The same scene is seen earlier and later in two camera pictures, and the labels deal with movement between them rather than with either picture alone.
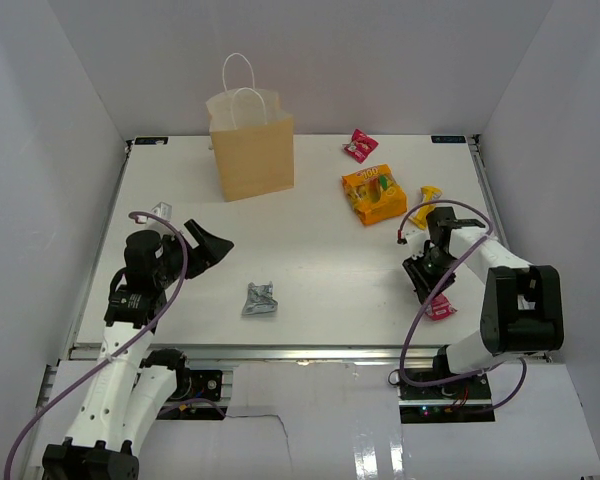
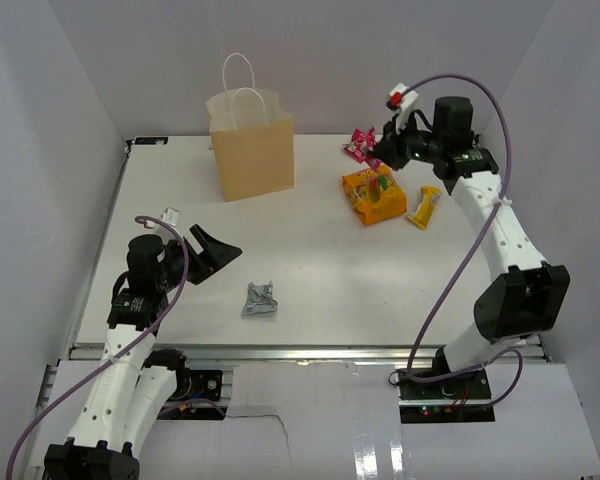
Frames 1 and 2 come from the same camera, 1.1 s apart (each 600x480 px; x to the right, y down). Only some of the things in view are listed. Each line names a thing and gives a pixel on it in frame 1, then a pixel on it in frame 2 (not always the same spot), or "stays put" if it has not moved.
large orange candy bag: [375, 194] stays put
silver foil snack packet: [259, 299] stays put
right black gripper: [424, 284] -> [390, 150]
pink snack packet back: [360, 146] stays put
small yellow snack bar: [428, 194] stays put
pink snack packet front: [439, 307] -> [370, 143]
